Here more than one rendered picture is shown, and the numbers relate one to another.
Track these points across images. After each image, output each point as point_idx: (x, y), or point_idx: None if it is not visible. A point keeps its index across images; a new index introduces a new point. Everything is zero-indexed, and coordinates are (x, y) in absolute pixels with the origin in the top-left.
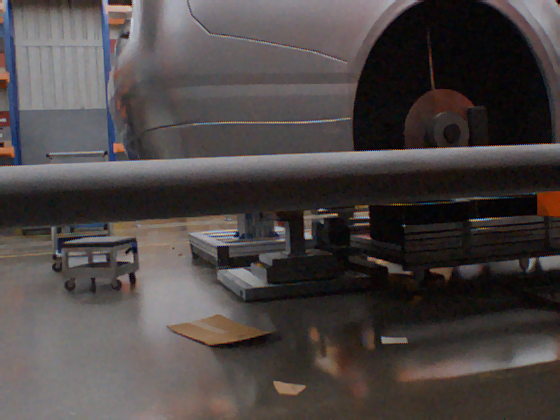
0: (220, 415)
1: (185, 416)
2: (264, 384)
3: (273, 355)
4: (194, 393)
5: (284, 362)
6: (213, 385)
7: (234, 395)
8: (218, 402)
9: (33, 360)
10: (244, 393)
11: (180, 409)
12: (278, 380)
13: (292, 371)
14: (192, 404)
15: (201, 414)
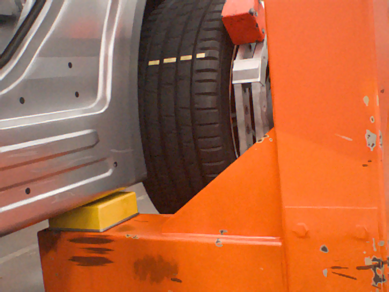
0: (4, 261)
1: (22, 256)
2: (7, 276)
3: (36, 291)
4: (40, 261)
5: (18, 289)
6: (38, 266)
7: (14, 268)
8: (17, 263)
9: None
10: (10, 270)
11: (30, 256)
12: (2, 281)
13: (1, 287)
14: (29, 259)
15: (15, 259)
